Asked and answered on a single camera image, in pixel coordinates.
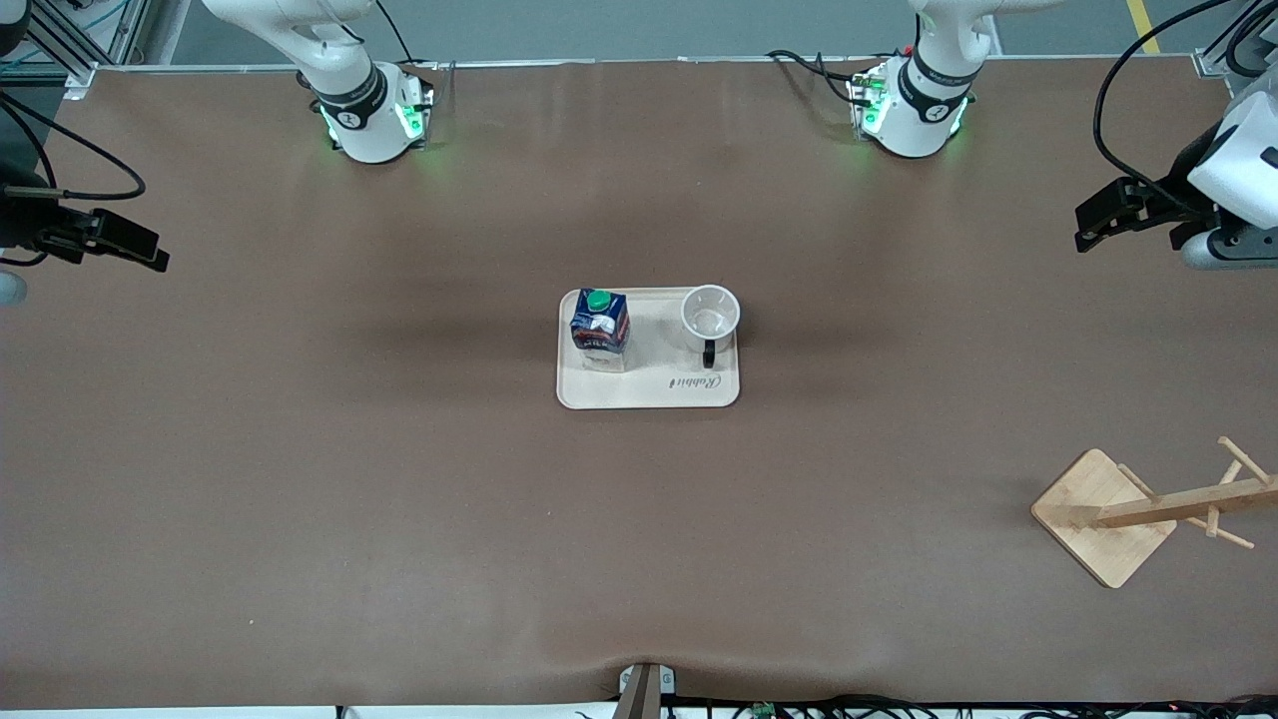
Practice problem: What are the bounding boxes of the wooden cup rack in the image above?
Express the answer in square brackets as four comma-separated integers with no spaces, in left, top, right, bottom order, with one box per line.
[1030,436,1278,589]

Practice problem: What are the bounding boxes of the beige plastic tray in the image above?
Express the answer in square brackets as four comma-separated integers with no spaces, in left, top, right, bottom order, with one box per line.
[556,287,741,410]

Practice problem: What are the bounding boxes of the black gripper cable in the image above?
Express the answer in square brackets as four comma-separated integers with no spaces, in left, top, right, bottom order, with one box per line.
[0,95,147,201]
[1094,0,1249,216]

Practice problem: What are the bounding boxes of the white cup black handle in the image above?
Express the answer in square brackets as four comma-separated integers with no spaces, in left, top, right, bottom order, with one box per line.
[681,285,742,369]

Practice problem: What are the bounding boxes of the aluminium frame profile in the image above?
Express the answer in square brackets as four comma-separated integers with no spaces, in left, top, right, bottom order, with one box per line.
[1193,0,1278,79]
[0,0,151,79]

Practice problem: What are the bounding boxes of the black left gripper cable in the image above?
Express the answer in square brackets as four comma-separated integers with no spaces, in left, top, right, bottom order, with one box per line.
[1094,0,1249,216]

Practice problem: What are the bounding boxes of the black base cable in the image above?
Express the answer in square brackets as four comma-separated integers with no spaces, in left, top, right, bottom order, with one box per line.
[767,48,870,106]
[374,0,440,71]

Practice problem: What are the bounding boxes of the blue milk carton green cap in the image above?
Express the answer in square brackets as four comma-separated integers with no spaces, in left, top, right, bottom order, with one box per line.
[570,289,631,372]

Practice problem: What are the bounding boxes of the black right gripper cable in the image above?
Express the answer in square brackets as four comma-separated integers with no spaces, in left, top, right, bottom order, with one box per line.
[0,95,147,201]

